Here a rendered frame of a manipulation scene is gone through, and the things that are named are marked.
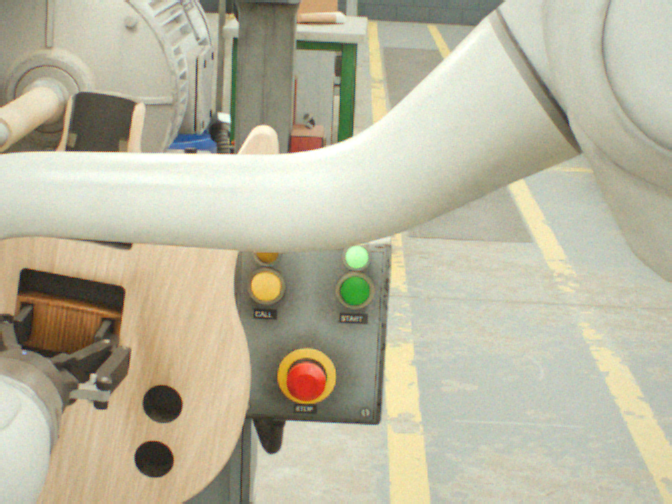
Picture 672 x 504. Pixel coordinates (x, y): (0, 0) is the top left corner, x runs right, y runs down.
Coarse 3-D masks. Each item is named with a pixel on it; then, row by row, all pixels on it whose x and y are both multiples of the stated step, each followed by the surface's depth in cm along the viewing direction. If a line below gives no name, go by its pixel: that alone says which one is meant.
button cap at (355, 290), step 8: (344, 280) 136; (352, 280) 136; (360, 280) 136; (344, 288) 136; (352, 288) 136; (360, 288) 136; (368, 288) 136; (344, 296) 136; (352, 296) 136; (360, 296) 136; (368, 296) 136; (352, 304) 136
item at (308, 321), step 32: (288, 256) 136; (320, 256) 136; (384, 256) 136; (288, 288) 137; (320, 288) 137; (384, 288) 137; (256, 320) 138; (288, 320) 137; (320, 320) 137; (352, 320) 137; (384, 320) 138; (256, 352) 138; (288, 352) 138; (320, 352) 138; (352, 352) 138; (384, 352) 139; (256, 384) 139; (352, 384) 139; (256, 416) 141; (288, 416) 140; (320, 416) 140; (352, 416) 140
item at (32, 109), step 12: (24, 96) 123; (36, 96) 125; (48, 96) 127; (12, 108) 117; (24, 108) 119; (36, 108) 122; (48, 108) 126; (0, 120) 112; (12, 120) 114; (24, 120) 117; (36, 120) 121; (12, 132) 113; (24, 132) 117; (12, 144) 115
